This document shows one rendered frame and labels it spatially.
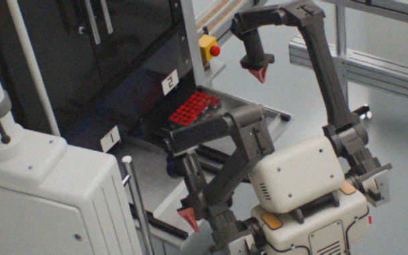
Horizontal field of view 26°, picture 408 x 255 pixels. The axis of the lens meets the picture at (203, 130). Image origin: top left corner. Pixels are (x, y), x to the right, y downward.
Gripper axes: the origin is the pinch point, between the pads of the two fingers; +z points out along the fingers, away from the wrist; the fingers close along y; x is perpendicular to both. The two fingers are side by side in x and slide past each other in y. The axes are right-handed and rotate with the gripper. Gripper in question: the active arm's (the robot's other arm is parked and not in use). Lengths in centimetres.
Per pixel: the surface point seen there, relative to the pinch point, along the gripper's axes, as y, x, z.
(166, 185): 18.1, 40.7, 18.1
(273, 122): 0.5, -0.1, 18.5
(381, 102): 33, -121, 108
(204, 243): 48, 8, 89
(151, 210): 16, 52, 18
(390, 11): -4, -81, 24
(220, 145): 13.0, 15.8, 19.3
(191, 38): 34.5, -7.9, -6.5
